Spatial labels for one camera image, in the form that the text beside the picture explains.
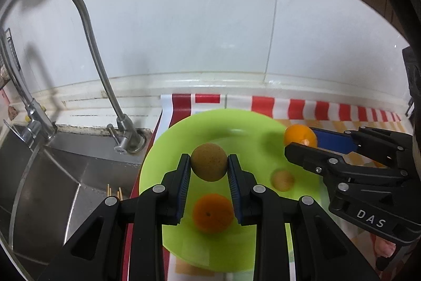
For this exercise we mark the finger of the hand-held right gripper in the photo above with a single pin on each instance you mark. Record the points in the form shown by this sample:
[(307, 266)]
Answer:
[(312, 161), (332, 139)]

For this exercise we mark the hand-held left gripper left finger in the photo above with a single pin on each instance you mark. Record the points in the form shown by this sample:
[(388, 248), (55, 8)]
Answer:
[(184, 190)]

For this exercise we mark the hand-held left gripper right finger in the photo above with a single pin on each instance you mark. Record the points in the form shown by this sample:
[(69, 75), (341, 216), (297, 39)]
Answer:
[(234, 190)]

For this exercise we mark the small orange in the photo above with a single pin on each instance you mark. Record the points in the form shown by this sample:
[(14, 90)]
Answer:
[(297, 134)]

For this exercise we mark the brown round fruit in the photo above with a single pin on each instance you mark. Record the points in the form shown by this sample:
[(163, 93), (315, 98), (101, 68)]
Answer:
[(209, 162), (282, 180)]

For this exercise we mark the green plate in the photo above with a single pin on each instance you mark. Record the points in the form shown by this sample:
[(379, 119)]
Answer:
[(213, 129)]

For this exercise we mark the person's right hand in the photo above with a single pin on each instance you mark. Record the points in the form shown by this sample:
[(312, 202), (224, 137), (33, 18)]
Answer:
[(384, 246)]

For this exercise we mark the large orange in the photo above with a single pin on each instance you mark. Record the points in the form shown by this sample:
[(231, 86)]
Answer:
[(210, 212)]

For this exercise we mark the striped colourful tablecloth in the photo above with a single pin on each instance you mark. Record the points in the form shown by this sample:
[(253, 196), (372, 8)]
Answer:
[(296, 108)]

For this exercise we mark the slim gooseneck faucet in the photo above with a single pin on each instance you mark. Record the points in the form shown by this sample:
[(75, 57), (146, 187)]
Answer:
[(126, 133)]

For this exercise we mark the stainless steel sink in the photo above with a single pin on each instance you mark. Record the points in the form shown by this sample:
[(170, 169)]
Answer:
[(56, 188)]

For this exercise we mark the large steel faucet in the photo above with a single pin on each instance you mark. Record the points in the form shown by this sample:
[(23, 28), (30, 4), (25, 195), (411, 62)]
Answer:
[(37, 118)]

